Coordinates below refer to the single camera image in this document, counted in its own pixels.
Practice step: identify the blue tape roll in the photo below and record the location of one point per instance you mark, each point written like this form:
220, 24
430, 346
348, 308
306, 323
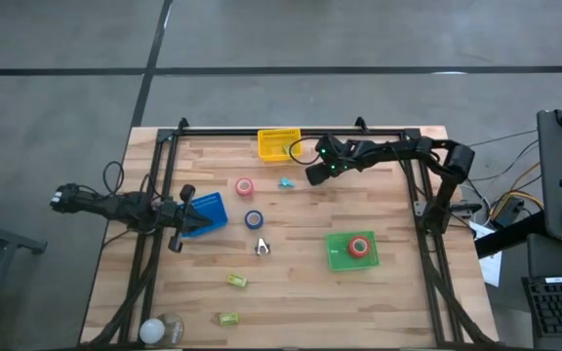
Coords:
248, 220

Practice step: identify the black keyboard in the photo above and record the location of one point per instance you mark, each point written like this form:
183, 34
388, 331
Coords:
561, 307

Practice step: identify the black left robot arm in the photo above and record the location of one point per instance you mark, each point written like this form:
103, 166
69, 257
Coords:
115, 207

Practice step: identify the grey frame bracket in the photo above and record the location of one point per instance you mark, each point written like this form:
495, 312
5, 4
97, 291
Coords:
464, 208

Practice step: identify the yellow plastic basket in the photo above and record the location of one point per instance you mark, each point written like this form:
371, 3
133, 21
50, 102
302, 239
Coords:
271, 141

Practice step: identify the black power brick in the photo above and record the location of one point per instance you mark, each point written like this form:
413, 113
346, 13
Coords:
509, 212

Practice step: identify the dark metal stand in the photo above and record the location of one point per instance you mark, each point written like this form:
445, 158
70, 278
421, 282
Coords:
3, 239

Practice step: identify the white paper sheet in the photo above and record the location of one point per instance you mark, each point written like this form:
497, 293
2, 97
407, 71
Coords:
491, 265

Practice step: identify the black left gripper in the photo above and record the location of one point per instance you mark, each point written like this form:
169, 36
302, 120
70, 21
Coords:
176, 214

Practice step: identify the teal staple remover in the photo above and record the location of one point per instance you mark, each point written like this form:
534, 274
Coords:
286, 183

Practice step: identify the white ball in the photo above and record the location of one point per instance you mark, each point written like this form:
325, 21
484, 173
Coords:
151, 331

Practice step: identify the green plastic basket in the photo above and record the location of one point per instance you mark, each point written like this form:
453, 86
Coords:
342, 261

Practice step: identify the yellow-green staples box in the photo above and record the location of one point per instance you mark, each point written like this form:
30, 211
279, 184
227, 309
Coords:
237, 280
228, 319

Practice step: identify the blue plastic basket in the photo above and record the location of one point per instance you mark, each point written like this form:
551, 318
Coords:
215, 209

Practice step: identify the black stand bar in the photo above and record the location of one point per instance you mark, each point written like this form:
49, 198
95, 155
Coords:
505, 239

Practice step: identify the clear round dish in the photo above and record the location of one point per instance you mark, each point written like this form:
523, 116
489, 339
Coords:
173, 326

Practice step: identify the black aluminium rig frame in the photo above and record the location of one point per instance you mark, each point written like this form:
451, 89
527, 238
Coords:
222, 131

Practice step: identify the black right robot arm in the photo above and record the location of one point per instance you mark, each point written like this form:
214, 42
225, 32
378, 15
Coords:
408, 148

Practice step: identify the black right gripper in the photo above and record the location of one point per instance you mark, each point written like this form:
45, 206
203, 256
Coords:
339, 156

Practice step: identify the pinkish red tape roll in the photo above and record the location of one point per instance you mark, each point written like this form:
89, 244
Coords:
238, 186

